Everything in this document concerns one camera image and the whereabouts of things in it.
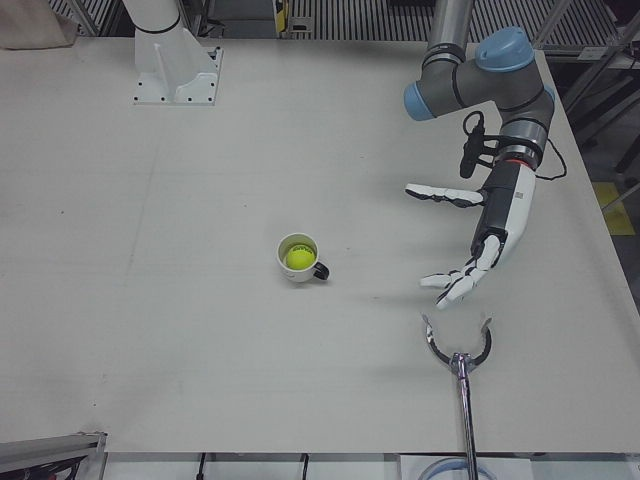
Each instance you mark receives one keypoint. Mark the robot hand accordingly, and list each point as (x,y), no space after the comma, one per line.
(520,210)

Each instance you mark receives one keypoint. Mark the yellow tennis ball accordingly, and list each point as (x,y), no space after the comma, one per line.
(300,259)

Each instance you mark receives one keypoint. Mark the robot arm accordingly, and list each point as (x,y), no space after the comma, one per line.
(465,85)

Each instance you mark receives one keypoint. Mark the blue white headphones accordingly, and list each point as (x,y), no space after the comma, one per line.
(440,462)

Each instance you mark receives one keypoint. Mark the beige cloth bag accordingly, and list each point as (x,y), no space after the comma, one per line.
(30,25)

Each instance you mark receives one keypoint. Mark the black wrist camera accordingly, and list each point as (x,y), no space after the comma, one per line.
(470,150)

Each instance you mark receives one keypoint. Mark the aluminium frame rack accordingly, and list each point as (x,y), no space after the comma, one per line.
(600,52)

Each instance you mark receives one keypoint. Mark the yellow post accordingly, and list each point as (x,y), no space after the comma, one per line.
(281,15)

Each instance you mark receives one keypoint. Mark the white pedestal mount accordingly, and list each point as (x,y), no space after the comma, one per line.
(150,75)

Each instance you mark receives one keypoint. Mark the aluminium profile post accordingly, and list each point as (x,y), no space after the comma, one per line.
(50,445)

